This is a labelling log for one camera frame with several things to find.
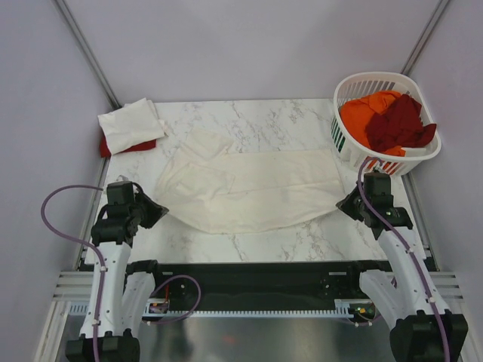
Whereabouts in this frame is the cream white t shirt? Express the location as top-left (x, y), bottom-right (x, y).
top-left (154, 129), bottom-right (344, 234)

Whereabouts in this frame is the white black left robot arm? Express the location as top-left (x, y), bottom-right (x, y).
top-left (65, 183), bottom-right (168, 361)

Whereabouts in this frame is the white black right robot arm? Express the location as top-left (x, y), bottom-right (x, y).
top-left (337, 182), bottom-right (468, 361)

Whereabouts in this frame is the folded red t shirt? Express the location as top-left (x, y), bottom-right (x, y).
top-left (99, 131), bottom-right (157, 158)

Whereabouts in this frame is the dark red t shirt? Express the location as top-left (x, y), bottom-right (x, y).
top-left (365, 94), bottom-right (437, 157)

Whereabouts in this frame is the white plastic laundry basket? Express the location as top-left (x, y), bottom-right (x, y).
top-left (333, 72), bottom-right (441, 176)

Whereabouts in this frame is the green t shirt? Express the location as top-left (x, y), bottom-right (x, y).
top-left (331, 118), bottom-right (346, 153)

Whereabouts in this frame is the orange t shirt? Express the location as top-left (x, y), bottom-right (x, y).
top-left (339, 90), bottom-right (401, 149)

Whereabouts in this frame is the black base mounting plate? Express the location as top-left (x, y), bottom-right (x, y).
top-left (155, 262), bottom-right (368, 310)

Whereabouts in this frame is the folded white t shirt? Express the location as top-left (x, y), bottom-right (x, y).
top-left (97, 98), bottom-right (167, 148)

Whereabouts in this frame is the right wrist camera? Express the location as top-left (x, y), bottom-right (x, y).
top-left (363, 172), bottom-right (392, 198)

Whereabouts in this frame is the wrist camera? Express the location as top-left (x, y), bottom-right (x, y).
top-left (363, 172), bottom-right (392, 198)
top-left (106, 179), bottom-right (135, 206)

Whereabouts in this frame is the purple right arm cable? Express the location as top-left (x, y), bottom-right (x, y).
top-left (357, 156), bottom-right (452, 362)

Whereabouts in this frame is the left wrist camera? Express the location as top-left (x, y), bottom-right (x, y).
top-left (106, 179), bottom-right (135, 206)

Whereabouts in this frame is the aluminium frame rail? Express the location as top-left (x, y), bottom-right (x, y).
top-left (52, 271), bottom-right (463, 302)

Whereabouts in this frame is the white slotted cable duct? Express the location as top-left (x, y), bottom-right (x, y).
top-left (69, 297), bottom-right (382, 317)

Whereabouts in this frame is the right corner metal post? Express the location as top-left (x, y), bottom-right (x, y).
top-left (400, 0), bottom-right (453, 76)

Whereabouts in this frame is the corner metal post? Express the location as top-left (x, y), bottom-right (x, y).
top-left (52, 0), bottom-right (122, 109)
top-left (400, 0), bottom-right (453, 76)

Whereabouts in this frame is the left corner metal post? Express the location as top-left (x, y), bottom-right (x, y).
top-left (52, 0), bottom-right (122, 109)

